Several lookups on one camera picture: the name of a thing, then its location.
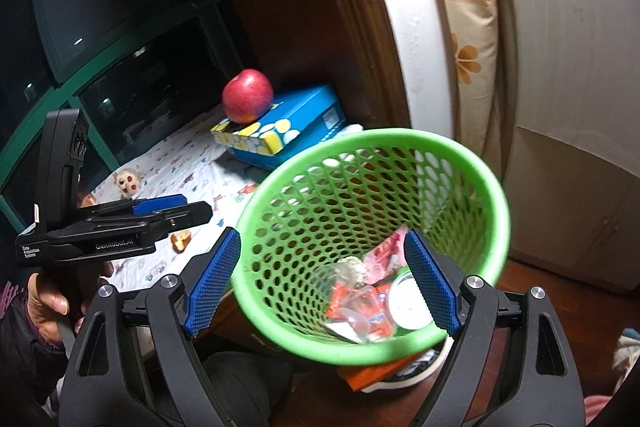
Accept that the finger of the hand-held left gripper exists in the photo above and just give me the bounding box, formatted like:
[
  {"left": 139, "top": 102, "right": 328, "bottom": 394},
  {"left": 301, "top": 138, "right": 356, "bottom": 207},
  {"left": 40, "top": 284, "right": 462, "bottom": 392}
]
[
  {"left": 77, "top": 194, "right": 190, "bottom": 220},
  {"left": 90, "top": 200, "right": 213, "bottom": 234}
]

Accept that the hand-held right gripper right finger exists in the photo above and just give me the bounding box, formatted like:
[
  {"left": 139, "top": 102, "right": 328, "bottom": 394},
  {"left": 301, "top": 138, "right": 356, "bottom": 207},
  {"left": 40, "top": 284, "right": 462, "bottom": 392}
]
[{"left": 403, "top": 229, "right": 586, "bottom": 427}]

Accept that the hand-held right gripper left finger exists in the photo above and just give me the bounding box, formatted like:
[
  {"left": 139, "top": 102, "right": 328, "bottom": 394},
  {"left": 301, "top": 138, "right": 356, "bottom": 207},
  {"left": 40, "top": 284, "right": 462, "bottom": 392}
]
[{"left": 59, "top": 227, "right": 242, "bottom": 427}]

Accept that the berry label yogurt cup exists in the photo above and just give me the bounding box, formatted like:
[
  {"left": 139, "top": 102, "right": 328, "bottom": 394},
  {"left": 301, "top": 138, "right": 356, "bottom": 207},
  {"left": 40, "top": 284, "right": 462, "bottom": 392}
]
[{"left": 387, "top": 269, "right": 436, "bottom": 333}]

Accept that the pink snack wrapper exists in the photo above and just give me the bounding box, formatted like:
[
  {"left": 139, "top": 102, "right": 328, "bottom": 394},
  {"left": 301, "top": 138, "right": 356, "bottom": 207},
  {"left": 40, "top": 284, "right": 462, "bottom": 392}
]
[{"left": 360, "top": 227, "right": 408, "bottom": 283}]

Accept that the white paper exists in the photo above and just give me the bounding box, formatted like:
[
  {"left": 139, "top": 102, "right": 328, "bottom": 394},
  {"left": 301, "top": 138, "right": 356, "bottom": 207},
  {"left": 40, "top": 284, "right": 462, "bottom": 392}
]
[{"left": 334, "top": 257, "right": 372, "bottom": 284}]

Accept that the orange snack wrapper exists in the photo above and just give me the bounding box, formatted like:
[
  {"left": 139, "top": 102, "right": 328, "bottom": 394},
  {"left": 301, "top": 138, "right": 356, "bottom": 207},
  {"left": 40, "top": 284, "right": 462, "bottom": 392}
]
[{"left": 327, "top": 282, "right": 396, "bottom": 338}]

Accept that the clear plastic cup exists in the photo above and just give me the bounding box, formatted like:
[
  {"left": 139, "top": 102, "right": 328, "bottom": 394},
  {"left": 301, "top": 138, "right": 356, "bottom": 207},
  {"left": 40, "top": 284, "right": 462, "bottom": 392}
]
[{"left": 327, "top": 307, "right": 386, "bottom": 345}]

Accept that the green plastic basket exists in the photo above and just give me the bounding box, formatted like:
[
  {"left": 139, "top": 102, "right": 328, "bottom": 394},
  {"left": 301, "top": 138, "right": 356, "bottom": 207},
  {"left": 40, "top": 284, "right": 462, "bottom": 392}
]
[{"left": 232, "top": 128, "right": 511, "bottom": 367}]

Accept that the person's left forearm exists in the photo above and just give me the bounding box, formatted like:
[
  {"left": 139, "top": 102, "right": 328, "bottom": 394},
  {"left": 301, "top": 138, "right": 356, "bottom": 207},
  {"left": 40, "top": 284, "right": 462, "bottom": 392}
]
[{"left": 0, "top": 282, "right": 66, "bottom": 408}]

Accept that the person's left hand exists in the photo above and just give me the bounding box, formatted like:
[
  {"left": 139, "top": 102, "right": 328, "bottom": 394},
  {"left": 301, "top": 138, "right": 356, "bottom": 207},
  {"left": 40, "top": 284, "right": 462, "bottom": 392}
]
[{"left": 25, "top": 272, "right": 70, "bottom": 341}]

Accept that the orange fruit piece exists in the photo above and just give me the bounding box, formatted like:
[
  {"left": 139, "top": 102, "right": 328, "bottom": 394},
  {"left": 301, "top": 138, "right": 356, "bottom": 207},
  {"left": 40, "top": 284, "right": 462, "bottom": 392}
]
[{"left": 170, "top": 229, "right": 193, "bottom": 253}]

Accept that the small doll head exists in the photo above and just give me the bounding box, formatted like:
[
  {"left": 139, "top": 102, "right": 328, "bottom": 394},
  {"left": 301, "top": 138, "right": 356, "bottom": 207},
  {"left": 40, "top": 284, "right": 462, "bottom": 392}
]
[{"left": 112, "top": 169, "right": 146, "bottom": 202}]

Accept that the white printed blanket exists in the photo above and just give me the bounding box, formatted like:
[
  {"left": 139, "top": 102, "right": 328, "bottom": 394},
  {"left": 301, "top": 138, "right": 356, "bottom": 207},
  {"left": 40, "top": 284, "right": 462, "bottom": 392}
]
[{"left": 87, "top": 104, "right": 366, "bottom": 293}]

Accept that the white bowl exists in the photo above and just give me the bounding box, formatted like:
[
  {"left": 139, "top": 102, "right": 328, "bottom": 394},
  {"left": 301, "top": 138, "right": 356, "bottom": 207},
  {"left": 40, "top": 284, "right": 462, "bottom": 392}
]
[{"left": 360, "top": 342, "right": 453, "bottom": 395}]

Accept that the person's dark trouser leg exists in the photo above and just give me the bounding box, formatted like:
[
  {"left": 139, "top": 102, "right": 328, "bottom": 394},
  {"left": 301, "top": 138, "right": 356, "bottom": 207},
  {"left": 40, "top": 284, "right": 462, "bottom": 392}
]
[{"left": 200, "top": 349, "right": 296, "bottom": 427}]

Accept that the orange box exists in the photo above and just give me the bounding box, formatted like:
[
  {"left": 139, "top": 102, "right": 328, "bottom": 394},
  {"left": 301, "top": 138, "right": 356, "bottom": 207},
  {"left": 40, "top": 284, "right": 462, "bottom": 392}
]
[{"left": 337, "top": 349, "right": 431, "bottom": 393}]

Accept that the red apple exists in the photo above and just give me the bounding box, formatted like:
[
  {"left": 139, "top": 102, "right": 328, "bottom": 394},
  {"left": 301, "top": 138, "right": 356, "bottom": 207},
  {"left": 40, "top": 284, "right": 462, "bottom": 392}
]
[{"left": 222, "top": 68, "right": 275, "bottom": 124}]

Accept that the blue spotted tissue box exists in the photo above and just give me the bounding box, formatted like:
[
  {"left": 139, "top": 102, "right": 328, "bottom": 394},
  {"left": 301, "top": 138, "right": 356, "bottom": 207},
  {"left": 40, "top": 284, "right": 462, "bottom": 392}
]
[{"left": 210, "top": 83, "right": 347, "bottom": 171}]

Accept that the pale patterned cloth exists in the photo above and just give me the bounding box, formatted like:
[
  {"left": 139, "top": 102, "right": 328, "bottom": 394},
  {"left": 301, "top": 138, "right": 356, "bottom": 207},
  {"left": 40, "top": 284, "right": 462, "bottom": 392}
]
[{"left": 612, "top": 332, "right": 640, "bottom": 378}]

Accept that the flower print pillow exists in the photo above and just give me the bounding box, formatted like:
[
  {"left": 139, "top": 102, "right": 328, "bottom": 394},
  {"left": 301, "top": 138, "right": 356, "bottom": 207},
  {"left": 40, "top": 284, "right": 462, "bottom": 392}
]
[{"left": 412, "top": 0, "right": 501, "bottom": 158}]

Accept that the white wardrobe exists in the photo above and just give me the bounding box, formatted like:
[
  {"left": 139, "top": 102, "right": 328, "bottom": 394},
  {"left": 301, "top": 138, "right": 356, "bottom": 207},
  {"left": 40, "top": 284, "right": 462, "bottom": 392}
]
[{"left": 485, "top": 0, "right": 640, "bottom": 295}]

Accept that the white curved board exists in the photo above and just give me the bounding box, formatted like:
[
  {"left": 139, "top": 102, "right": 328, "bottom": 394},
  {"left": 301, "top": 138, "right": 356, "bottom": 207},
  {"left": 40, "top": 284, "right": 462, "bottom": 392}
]
[{"left": 347, "top": 0, "right": 453, "bottom": 138}]

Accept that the green window frame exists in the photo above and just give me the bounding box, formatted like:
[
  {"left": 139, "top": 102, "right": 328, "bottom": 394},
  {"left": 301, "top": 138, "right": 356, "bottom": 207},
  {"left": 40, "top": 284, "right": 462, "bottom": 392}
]
[{"left": 0, "top": 0, "right": 251, "bottom": 228}]

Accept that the brown wooden frame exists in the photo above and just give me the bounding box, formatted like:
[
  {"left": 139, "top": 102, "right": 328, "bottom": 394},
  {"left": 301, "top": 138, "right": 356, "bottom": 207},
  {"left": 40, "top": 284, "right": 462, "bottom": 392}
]
[{"left": 200, "top": 0, "right": 416, "bottom": 132}]

